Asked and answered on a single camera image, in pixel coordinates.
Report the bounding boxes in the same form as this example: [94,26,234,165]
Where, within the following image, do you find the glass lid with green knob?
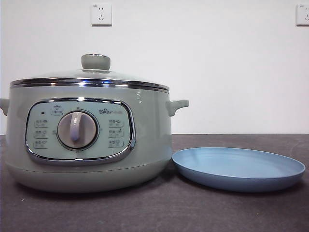
[9,53,169,89]

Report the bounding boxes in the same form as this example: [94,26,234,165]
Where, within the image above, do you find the pale green electric steamer pot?
[0,83,190,194]

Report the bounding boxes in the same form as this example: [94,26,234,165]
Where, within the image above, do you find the blue round plate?
[171,147,307,193]

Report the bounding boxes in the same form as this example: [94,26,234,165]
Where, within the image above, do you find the white wall socket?
[296,3,309,27]
[91,2,113,27]

